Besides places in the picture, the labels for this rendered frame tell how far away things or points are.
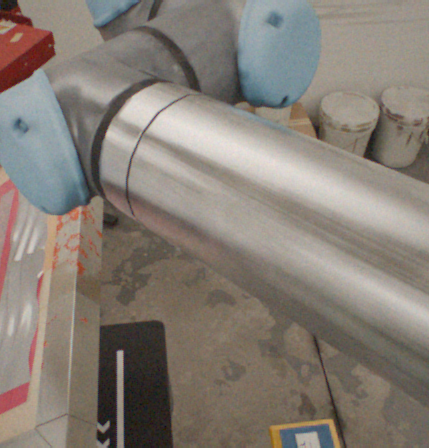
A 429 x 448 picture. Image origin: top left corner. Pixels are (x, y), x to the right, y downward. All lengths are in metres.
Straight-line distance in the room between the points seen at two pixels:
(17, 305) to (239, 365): 1.66
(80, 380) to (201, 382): 1.72
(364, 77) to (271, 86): 2.77
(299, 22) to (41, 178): 0.19
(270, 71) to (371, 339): 0.20
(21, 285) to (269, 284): 0.49
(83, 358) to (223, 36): 0.31
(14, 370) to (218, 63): 0.40
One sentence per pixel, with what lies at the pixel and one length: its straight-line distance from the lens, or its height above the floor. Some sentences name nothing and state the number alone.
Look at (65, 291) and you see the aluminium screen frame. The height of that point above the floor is 1.55.
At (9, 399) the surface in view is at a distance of 0.60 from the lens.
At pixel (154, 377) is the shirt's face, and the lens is 1.15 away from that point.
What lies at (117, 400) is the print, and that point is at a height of 0.95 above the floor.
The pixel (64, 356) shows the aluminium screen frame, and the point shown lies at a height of 1.56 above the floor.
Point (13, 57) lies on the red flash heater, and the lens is 1.90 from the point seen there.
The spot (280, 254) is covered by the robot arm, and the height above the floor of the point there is 1.83.
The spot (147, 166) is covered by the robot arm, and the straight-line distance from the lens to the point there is 0.24.
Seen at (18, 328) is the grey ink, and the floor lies 1.48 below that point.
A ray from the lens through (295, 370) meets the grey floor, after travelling 2.25.
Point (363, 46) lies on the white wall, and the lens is 3.01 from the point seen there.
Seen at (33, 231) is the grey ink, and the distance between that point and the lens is 0.71.
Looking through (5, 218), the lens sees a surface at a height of 1.43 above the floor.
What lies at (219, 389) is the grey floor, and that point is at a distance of 2.18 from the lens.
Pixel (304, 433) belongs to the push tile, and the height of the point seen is 0.97.
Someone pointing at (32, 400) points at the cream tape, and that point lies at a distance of 0.57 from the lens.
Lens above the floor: 1.98
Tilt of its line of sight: 48 degrees down
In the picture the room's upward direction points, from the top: straight up
